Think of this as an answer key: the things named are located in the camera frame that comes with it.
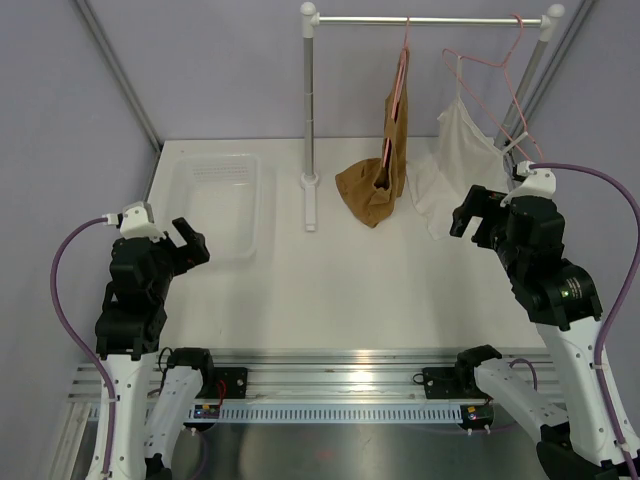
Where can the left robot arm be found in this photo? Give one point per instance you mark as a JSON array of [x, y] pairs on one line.
[[136, 441]]

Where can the white metal clothes rack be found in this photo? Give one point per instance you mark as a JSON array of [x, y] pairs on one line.
[[311, 19]]

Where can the pink wire hanger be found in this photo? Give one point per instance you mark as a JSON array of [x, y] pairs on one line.
[[391, 117], [454, 62]]

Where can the brown tank top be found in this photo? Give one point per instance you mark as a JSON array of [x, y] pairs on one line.
[[363, 186]]

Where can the white camisole top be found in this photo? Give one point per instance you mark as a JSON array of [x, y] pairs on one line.
[[464, 157]]

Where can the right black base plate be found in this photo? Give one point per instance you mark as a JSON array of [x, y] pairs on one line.
[[441, 383]]

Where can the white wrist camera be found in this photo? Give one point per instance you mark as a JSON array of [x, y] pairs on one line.
[[539, 182], [136, 221]]

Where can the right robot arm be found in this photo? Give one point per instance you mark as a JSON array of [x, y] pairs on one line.
[[590, 437]]

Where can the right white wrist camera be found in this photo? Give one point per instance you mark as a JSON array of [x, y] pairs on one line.
[[539, 182]]

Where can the white slotted cable duct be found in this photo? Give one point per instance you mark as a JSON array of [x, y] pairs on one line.
[[240, 413]]

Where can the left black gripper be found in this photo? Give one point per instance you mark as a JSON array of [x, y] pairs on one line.
[[193, 253]]

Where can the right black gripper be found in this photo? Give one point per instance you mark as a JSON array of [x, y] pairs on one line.
[[491, 209]]

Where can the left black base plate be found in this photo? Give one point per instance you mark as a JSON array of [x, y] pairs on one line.
[[231, 382]]

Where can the aluminium mounting rail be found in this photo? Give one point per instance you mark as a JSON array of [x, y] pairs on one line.
[[334, 376]]

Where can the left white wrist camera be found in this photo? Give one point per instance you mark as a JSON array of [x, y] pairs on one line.
[[136, 221]]

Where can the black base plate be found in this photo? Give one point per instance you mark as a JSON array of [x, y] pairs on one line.
[[231, 382], [441, 383]]

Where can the clear plastic basket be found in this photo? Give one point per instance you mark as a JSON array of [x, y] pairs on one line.
[[219, 195]]

